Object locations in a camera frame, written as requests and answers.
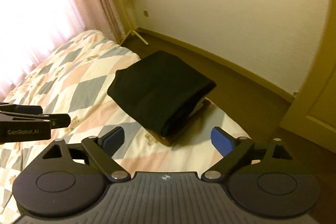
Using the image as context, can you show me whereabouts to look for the wooden coat stand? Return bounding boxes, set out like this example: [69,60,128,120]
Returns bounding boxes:
[119,0,149,46]

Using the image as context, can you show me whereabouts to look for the black garment with zipper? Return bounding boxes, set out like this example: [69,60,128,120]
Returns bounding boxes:
[107,51,216,138]

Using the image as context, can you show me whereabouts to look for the pink window curtain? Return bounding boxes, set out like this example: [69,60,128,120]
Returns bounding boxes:
[1,0,123,98]

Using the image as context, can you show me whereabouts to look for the cream door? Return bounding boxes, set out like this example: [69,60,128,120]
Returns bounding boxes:
[279,37,336,154]

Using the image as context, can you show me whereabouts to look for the checkered pastel bed quilt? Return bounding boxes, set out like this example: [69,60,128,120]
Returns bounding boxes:
[1,31,253,223]

